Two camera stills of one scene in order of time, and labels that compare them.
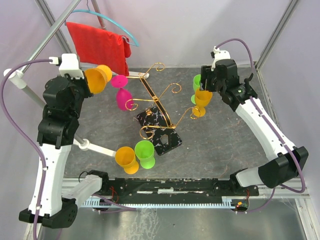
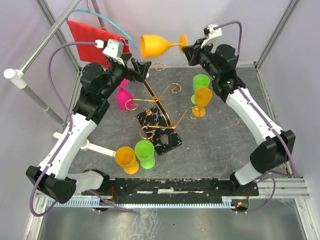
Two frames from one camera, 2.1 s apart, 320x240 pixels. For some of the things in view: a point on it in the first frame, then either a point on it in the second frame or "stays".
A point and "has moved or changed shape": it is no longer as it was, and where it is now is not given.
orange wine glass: (97, 77) has moved or changed shape
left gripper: (84, 81) → (142, 68)
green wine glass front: (144, 151) stays
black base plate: (144, 189) stays
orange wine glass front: (125, 156) stays
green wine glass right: (196, 86) stays
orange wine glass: (202, 98) stays
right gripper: (206, 73) → (192, 52)
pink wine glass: (123, 95) stays
